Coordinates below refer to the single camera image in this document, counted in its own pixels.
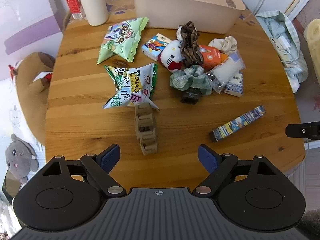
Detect beige plastic storage basket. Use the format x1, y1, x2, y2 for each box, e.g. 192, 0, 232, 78
132, 0, 246, 35

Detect white thermos bottle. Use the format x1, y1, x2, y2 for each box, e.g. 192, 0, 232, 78
72, 0, 109, 26

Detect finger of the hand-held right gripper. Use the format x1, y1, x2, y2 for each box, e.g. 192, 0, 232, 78
286, 121, 320, 139

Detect orange plastic bottle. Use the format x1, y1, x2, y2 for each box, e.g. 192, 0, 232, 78
199, 44, 229, 71

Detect white charger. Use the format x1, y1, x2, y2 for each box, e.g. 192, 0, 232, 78
277, 37, 292, 53

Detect red milk carton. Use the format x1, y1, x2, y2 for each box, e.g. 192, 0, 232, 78
62, 0, 84, 20

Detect white printed bedsheet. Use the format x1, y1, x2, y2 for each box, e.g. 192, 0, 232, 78
0, 77, 47, 205

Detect wooden desktop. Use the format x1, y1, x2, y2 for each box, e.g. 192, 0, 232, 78
45, 0, 307, 193

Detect yellow plush pillow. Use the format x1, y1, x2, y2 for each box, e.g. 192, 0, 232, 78
304, 19, 320, 80

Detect grey mouse plush toy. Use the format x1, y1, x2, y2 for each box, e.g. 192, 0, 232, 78
4, 134, 40, 183

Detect green plaid scrunchie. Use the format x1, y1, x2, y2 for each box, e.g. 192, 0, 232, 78
170, 65, 213, 95

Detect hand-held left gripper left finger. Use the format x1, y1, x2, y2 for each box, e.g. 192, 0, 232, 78
41, 144, 127, 197

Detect long blue patterned box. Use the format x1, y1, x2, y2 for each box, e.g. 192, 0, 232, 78
209, 105, 266, 143

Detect clear plastic bag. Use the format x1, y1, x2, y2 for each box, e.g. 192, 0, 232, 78
206, 51, 247, 93

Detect brown plush toy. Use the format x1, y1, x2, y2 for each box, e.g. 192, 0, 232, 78
9, 52, 56, 147

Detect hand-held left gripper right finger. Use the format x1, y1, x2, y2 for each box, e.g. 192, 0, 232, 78
195, 144, 279, 196

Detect light blue blanket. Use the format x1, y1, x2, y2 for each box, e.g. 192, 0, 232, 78
255, 10, 309, 94

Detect white power cable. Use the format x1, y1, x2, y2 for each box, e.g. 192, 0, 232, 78
246, 0, 269, 20

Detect cream scrunchie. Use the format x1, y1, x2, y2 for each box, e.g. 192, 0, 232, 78
209, 36, 238, 55

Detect white and green snack bag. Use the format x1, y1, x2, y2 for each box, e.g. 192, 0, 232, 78
102, 62, 160, 111

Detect colourful cartoon tissue pack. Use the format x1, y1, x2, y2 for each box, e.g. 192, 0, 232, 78
141, 33, 173, 62

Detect small dark brown box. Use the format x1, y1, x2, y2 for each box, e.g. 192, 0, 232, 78
181, 87, 202, 105

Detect beige hair claw clip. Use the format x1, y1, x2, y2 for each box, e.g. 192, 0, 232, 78
134, 102, 158, 156

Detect brown plaid scrunchie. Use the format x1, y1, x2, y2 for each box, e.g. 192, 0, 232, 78
178, 21, 204, 68

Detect white cat plush toy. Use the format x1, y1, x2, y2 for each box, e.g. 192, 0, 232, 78
159, 26, 187, 73

